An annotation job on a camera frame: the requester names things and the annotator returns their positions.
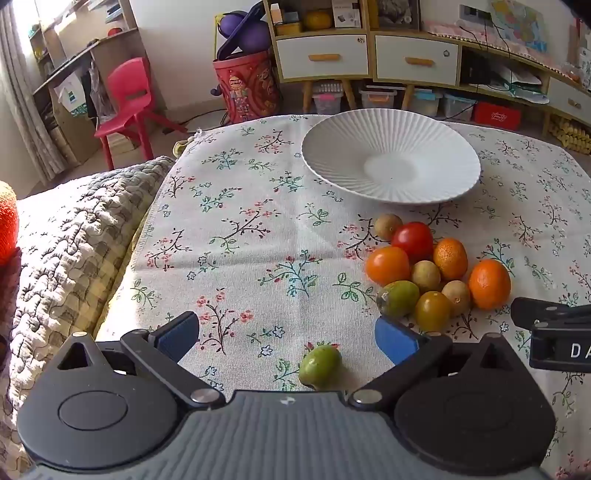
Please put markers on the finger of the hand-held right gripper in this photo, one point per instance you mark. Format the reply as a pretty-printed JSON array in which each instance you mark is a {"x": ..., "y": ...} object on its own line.
[{"x": 531, "y": 310}]

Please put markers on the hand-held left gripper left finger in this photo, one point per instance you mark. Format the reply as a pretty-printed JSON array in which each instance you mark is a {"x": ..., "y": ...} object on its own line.
[{"x": 178, "y": 334}]

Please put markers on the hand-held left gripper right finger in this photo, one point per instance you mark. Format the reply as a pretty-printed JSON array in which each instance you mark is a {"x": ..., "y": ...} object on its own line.
[{"x": 395, "y": 339}]

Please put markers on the yellow-green tomato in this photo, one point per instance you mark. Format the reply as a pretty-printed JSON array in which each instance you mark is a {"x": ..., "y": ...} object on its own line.
[{"x": 432, "y": 311}]

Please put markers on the small brown kiwi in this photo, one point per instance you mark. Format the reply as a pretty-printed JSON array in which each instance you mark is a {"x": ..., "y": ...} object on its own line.
[
  {"x": 387, "y": 226},
  {"x": 425, "y": 276},
  {"x": 457, "y": 297}
]

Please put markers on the orange tomato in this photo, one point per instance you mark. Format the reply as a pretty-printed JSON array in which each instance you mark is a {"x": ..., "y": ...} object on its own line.
[{"x": 387, "y": 266}]

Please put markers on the speckled orange mandarin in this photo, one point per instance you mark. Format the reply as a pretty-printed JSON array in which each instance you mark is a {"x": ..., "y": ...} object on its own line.
[{"x": 450, "y": 258}]

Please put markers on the red tomato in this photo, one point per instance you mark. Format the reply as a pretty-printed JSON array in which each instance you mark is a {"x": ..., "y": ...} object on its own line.
[{"x": 412, "y": 240}]

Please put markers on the white ribbed plate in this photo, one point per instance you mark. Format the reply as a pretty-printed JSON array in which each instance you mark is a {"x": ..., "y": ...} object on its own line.
[{"x": 390, "y": 159}]

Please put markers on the floral tablecloth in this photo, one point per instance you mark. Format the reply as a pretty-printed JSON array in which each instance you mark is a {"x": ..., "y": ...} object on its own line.
[{"x": 258, "y": 221}]

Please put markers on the grey quilted blanket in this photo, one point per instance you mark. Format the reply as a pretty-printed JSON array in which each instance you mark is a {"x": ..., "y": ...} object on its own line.
[{"x": 64, "y": 240}]

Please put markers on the yellow block toy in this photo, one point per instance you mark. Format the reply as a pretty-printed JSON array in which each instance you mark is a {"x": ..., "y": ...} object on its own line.
[{"x": 572, "y": 136}]

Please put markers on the red box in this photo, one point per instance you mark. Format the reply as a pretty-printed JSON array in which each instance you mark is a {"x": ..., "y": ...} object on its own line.
[{"x": 497, "y": 115}]

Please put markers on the orange knit object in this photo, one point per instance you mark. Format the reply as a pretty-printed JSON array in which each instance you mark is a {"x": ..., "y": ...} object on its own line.
[{"x": 7, "y": 221}]

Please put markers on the white low cabinet drawer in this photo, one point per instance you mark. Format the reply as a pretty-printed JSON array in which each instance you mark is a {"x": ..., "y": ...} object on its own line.
[{"x": 570, "y": 97}]

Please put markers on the red plastic chair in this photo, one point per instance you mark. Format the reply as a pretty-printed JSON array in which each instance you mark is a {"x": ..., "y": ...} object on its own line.
[{"x": 127, "y": 92}]

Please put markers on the black box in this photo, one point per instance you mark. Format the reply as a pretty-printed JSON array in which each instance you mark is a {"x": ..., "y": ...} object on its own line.
[{"x": 475, "y": 67}]

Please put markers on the clear storage box pink label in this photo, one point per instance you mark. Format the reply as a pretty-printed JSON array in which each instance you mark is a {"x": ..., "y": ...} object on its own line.
[{"x": 327, "y": 98}]

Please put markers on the low wooden cabinet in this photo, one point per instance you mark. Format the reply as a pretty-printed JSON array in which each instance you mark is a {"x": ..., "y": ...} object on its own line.
[{"x": 526, "y": 57}]

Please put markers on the red toy bucket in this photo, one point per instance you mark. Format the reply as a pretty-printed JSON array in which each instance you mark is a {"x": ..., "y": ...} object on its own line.
[{"x": 247, "y": 87}]

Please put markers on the map poster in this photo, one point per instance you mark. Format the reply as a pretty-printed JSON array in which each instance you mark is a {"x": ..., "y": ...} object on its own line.
[{"x": 519, "y": 25}]

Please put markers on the grey curtain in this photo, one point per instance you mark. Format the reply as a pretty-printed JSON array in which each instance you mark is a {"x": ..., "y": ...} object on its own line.
[{"x": 18, "y": 92}]

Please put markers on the pink lace runner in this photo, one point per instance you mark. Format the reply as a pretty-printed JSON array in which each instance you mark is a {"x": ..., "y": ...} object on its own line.
[{"x": 450, "y": 30}]

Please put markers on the wooden desk shelf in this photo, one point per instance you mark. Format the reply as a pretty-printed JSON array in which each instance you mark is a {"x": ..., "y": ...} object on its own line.
[{"x": 111, "y": 41}]

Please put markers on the wooden shelf cabinet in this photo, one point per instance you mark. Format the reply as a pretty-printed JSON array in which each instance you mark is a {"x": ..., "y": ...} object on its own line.
[{"x": 369, "y": 32}]

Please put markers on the purple toy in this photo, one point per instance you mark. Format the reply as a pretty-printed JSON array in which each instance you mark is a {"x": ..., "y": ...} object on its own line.
[{"x": 251, "y": 32}]

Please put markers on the cat picture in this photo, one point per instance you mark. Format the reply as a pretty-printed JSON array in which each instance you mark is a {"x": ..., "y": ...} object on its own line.
[{"x": 397, "y": 13}]

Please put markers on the yellow small box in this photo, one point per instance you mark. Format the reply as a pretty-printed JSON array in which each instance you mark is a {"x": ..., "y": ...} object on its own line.
[{"x": 288, "y": 27}]

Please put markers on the yellow pumpkin ornament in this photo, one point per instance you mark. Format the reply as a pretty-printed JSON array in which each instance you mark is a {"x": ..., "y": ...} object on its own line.
[{"x": 317, "y": 20}]

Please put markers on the white box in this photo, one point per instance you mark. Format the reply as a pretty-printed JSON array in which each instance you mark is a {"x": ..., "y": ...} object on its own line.
[{"x": 345, "y": 13}]

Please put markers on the wall power socket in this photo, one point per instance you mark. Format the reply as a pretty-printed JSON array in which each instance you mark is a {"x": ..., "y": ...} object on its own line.
[{"x": 474, "y": 13}]

